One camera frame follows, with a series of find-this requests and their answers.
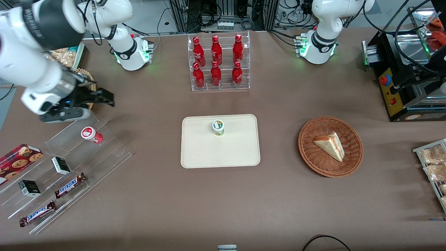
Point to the green gum canister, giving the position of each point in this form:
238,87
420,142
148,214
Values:
218,127

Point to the Snickers chocolate bar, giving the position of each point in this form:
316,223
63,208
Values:
69,185
37,213

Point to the red food packet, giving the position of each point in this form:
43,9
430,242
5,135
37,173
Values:
435,40
437,23

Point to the wedge sandwich slice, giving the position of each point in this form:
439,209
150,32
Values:
331,146

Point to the light wicker basket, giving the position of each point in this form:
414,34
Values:
87,75

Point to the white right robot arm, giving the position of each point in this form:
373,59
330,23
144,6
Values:
31,69

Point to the tray of snack bags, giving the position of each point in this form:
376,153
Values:
64,57

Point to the white power strip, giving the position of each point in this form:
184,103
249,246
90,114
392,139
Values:
225,25

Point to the clear acrylic stepped stand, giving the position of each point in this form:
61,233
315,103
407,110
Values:
111,150

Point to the red cola bottle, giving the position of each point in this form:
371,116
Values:
198,76
238,48
216,49
216,74
237,74
198,51

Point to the clear snack bag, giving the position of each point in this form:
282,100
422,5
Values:
435,172
444,202
432,155
443,189

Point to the cream plastic tray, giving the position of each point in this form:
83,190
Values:
209,153

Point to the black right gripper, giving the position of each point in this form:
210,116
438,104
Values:
83,95

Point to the brown wicker basket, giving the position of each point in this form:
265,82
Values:
313,160

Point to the black sealing machine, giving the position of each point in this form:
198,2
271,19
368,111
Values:
400,76

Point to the clear acrylic bottle rack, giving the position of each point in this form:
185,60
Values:
224,59

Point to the stainless steel tray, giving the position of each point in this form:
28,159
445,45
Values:
414,48

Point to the red gum canister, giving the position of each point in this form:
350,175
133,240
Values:
89,133

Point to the grey device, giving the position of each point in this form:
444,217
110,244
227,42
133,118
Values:
227,248

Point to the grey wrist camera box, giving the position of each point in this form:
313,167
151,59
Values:
62,116

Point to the red cookie box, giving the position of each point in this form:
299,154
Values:
17,160

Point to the small black box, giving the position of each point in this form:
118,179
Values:
30,188
62,166

